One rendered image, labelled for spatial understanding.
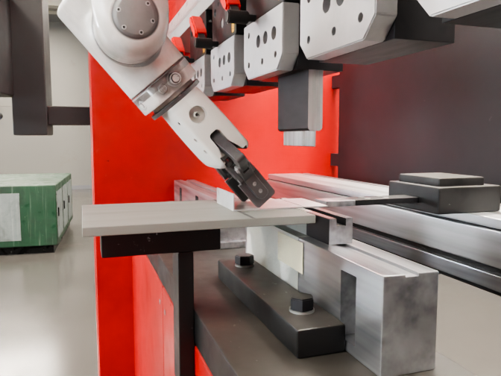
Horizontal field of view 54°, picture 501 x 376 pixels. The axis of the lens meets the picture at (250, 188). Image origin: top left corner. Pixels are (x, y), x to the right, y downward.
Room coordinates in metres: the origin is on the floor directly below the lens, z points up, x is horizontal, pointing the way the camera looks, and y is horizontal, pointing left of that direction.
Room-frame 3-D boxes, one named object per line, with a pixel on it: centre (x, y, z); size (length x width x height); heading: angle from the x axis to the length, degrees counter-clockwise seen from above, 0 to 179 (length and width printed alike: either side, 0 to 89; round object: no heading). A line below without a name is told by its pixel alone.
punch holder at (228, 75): (0.88, 0.01, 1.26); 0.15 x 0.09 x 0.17; 19
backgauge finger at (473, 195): (0.72, -0.22, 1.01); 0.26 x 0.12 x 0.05; 109
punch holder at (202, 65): (1.07, 0.07, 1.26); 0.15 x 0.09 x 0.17; 19
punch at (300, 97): (0.67, -0.06, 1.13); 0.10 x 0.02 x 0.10; 19
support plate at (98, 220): (0.62, 0.08, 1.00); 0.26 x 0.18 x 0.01; 109
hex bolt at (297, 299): (0.52, -0.06, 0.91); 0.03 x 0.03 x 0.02
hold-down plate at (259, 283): (0.61, -0.02, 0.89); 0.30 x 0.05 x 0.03; 19
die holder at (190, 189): (1.19, 0.11, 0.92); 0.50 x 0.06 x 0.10; 19
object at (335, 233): (0.65, -0.07, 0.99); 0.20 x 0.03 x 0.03; 19
